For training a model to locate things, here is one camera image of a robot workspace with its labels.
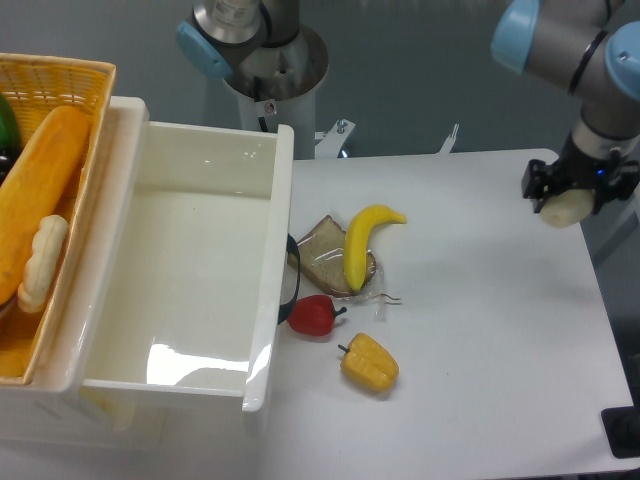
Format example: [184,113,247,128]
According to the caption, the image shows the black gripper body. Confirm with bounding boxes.
[521,147,639,200]

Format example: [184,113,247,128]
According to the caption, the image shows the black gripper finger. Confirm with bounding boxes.
[591,180,614,215]
[530,174,554,214]

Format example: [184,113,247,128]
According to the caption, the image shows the pale white pear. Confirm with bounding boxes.
[539,189,595,228]

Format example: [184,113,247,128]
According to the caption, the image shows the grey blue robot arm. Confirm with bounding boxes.
[491,1,639,228]

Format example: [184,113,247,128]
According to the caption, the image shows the open white upper drawer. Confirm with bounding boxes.
[83,122,294,414]

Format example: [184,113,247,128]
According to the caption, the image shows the white drawer cabinet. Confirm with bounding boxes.
[1,97,270,448]

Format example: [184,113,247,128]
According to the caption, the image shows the yellow banana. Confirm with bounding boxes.
[343,204,407,292]

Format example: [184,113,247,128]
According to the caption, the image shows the black object at edge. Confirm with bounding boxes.
[601,406,639,459]

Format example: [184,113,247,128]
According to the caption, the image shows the bread slice in plastic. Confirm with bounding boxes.
[297,215,403,320]

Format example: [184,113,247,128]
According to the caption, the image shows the yellow bell pepper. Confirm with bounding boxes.
[338,332,399,393]

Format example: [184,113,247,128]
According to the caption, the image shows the red bell pepper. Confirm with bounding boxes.
[287,295,347,337]

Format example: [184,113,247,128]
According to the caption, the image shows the small white bread roll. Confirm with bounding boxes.
[17,215,68,314]

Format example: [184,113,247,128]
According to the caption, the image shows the orange baguette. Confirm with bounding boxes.
[1,106,91,303]

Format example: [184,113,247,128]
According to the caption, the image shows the yellow wicker basket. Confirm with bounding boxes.
[1,53,116,386]

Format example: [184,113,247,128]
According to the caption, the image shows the dark eggplant in basket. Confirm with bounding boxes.
[0,146,21,184]

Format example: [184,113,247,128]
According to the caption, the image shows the green pepper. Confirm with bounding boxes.
[0,95,22,149]

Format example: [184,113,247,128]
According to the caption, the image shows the black drawer handle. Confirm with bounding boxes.
[277,234,301,325]

